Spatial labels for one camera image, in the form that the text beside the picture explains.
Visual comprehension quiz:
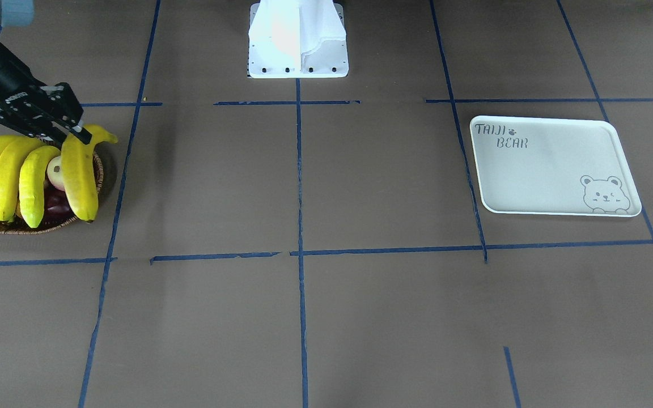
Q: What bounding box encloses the white bear tray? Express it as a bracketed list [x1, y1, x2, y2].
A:
[469, 114, 642, 218]

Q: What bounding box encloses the white pedestal base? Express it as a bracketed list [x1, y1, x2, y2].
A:
[247, 1, 350, 78]

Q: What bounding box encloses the woven wicker basket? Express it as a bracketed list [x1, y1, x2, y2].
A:
[0, 142, 104, 235]

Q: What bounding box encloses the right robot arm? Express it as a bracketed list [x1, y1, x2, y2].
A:
[0, 1, 92, 145]

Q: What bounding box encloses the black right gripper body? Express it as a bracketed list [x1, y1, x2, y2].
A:
[0, 42, 83, 138]

